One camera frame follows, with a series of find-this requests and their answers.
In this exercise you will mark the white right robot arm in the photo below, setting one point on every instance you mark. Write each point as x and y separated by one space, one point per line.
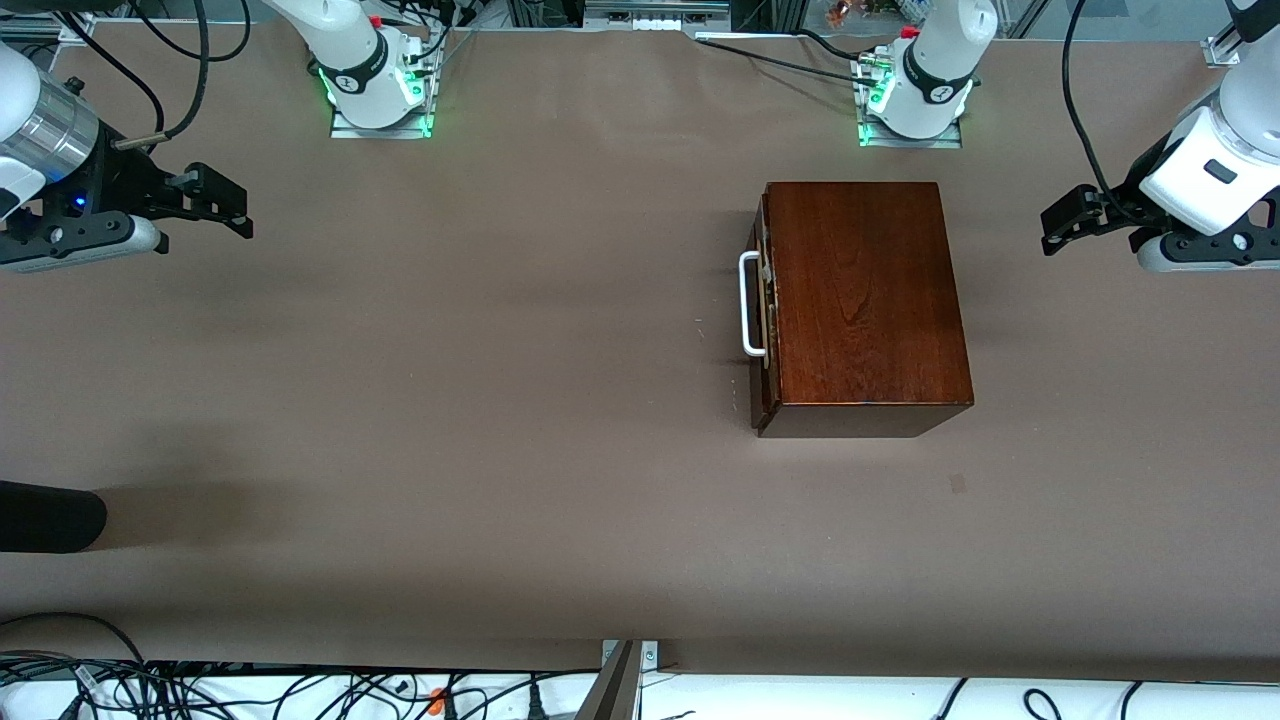
350 50

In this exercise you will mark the white power strip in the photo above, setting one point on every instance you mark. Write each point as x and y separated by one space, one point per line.
660 22

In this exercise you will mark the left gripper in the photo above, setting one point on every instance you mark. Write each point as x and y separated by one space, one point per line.
1127 196

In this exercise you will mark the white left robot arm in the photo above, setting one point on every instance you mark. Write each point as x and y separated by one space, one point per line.
935 60

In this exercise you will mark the dark brown wooden cabinet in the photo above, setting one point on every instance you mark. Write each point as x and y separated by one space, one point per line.
870 300

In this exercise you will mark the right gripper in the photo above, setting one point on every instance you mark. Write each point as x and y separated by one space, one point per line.
118 180

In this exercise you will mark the aluminium frame post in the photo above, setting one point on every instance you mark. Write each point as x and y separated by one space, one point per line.
615 695

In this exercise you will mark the aluminium frame rail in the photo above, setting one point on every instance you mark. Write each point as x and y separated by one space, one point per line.
40 30

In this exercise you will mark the black rounded cylinder object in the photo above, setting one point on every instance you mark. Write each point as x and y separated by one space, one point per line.
45 517

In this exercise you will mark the small metal bracket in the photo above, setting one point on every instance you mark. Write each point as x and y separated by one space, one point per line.
651 655

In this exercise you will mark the aluminium arm base plate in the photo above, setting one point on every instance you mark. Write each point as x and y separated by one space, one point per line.
345 130
950 140

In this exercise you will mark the aluminium corner bracket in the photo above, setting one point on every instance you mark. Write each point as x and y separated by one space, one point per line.
1222 52

